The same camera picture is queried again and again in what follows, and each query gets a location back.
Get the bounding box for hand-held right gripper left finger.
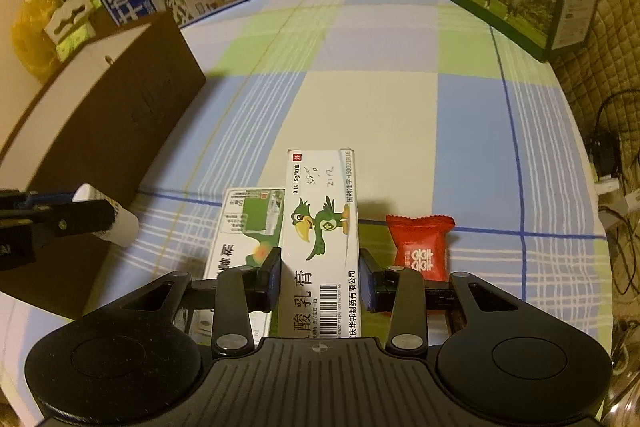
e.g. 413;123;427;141
120;247;283;358

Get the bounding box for white parrot print medicine box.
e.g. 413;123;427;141
277;148;362;339

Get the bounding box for red wrapped candy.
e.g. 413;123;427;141
385;213;457;315

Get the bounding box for black cable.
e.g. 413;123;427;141
594;89;640;142

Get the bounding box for yellow plastic bag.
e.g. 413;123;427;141
11;0;63;78

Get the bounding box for white power strip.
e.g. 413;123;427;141
595;174;640;214

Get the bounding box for checkered bed sheet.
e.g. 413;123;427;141
0;0;608;343

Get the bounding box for green white medicine box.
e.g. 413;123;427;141
192;187;286;348

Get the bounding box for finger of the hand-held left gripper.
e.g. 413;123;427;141
0;189;77;214
29;199;120;240

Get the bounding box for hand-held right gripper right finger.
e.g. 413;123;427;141
359;248;523;353

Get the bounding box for black power adapter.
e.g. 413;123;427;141
589;133;622;178

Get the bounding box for brown box with white interior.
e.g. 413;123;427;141
0;13;207;320

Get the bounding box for white tube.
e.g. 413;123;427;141
72;184;138;249

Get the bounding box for carton of green tissue packs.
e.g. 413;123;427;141
44;0;98;60

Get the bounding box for beige quilted cover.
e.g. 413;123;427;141
550;0;640;427

